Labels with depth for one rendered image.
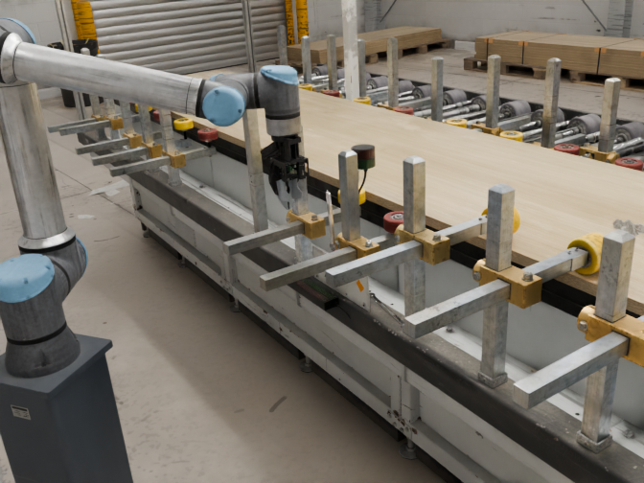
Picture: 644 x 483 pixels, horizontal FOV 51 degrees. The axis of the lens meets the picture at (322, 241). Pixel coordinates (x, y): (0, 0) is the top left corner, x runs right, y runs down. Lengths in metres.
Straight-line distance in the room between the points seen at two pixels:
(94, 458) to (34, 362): 0.34
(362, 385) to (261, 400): 0.45
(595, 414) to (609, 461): 0.09
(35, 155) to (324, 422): 1.34
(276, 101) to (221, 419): 1.32
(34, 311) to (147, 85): 0.64
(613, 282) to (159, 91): 1.03
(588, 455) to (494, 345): 0.27
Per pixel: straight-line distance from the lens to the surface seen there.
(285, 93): 1.72
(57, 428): 1.94
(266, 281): 1.60
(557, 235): 1.73
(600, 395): 1.31
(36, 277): 1.83
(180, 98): 1.61
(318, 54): 9.19
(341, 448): 2.43
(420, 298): 1.62
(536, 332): 1.68
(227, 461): 2.43
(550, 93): 2.62
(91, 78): 1.66
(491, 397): 1.49
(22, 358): 1.92
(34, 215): 1.95
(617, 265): 1.19
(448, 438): 2.18
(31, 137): 1.90
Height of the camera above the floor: 1.57
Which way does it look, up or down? 23 degrees down
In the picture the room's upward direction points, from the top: 4 degrees counter-clockwise
